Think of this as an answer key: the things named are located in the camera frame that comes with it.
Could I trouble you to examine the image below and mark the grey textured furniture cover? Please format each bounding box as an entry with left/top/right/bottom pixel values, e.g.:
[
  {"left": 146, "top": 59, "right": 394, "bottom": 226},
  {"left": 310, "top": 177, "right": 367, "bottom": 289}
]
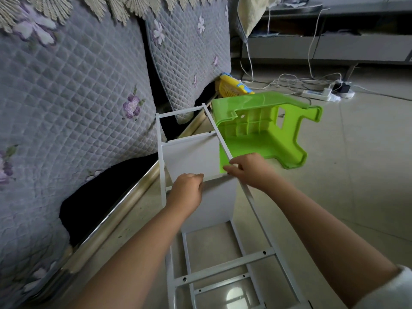
[{"left": 0, "top": 0, "right": 231, "bottom": 309}]

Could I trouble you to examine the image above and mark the person's left forearm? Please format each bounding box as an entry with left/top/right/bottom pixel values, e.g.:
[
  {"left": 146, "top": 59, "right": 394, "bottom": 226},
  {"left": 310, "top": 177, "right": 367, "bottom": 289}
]
[{"left": 71, "top": 206, "right": 194, "bottom": 309}]

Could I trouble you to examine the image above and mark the long dark cable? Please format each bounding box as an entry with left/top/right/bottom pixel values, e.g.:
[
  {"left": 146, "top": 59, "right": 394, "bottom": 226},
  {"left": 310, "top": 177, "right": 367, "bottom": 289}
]
[{"left": 354, "top": 83, "right": 412, "bottom": 102}]

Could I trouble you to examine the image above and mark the person's right hand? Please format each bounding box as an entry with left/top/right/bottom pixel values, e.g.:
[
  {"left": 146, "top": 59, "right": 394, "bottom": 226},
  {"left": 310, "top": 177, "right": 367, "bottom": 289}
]
[{"left": 223, "top": 153, "right": 281, "bottom": 192}]

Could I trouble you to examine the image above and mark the person's right forearm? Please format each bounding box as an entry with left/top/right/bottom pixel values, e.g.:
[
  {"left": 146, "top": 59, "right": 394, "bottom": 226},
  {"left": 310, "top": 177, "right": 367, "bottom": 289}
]
[{"left": 267, "top": 173, "right": 400, "bottom": 306}]

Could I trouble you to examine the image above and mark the grey marble TV cabinet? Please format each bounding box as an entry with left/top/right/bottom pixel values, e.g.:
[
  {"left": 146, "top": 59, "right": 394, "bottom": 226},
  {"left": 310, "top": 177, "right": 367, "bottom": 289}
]
[{"left": 241, "top": 0, "right": 412, "bottom": 81}]

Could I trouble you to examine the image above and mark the yellow plastic basket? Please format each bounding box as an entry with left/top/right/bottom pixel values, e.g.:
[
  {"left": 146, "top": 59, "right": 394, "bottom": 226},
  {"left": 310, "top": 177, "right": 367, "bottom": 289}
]
[{"left": 215, "top": 73, "right": 256, "bottom": 99}]

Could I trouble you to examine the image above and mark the white metal frame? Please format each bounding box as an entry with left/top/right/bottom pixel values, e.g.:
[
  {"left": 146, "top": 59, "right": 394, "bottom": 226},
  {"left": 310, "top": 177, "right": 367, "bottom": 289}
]
[
  {"left": 182, "top": 222, "right": 265, "bottom": 309},
  {"left": 156, "top": 103, "right": 313, "bottom": 309}
]

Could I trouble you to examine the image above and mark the tangle of white cables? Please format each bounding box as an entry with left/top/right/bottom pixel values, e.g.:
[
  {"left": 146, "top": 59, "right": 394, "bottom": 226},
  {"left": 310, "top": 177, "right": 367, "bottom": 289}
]
[{"left": 239, "top": 3, "right": 351, "bottom": 103}]

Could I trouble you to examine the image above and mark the long white power strip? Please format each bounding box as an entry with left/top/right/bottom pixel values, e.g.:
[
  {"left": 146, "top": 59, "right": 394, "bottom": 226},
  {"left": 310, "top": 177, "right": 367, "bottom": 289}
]
[{"left": 300, "top": 88, "right": 333, "bottom": 102}]

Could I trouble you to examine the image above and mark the chrome metal base rail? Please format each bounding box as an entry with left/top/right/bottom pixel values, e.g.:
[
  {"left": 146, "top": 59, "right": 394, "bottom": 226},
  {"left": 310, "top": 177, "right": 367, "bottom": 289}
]
[{"left": 48, "top": 112, "right": 213, "bottom": 300}]

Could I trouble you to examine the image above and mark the white wooden board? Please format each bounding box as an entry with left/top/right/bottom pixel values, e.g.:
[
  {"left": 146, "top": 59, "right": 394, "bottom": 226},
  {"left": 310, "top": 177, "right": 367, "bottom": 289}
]
[
  {"left": 161, "top": 130, "right": 224, "bottom": 182},
  {"left": 177, "top": 176, "right": 238, "bottom": 235}
]

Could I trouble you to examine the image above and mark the pile of pale cloth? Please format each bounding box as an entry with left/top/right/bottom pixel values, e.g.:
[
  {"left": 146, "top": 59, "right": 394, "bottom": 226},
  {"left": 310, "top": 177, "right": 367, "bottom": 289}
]
[{"left": 237, "top": 0, "right": 270, "bottom": 37}]

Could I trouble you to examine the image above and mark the green plastic stool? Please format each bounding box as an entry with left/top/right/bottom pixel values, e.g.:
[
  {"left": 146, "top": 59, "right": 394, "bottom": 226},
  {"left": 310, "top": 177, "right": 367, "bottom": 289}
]
[{"left": 211, "top": 92, "right": 323, "bottom": 174}]

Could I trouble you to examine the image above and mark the white power strip with plugs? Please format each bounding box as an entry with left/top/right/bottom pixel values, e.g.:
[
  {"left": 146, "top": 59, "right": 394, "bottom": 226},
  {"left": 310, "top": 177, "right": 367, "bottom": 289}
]
[{"left": 331, "top": 79, "right": 357, "bottom": 100}]

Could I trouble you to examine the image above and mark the person's white shirt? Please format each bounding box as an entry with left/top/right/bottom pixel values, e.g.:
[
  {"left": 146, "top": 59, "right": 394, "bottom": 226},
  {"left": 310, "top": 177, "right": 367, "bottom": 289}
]
[{"left": 353, "top": 264, "right": 412, "bottom": 309}]

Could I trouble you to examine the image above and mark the person's left hand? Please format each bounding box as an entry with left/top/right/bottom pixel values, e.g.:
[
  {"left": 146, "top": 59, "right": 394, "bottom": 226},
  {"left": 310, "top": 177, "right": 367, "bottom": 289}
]
[{"left": 165, "top": 173, "right": 206, "bottom": 218}]

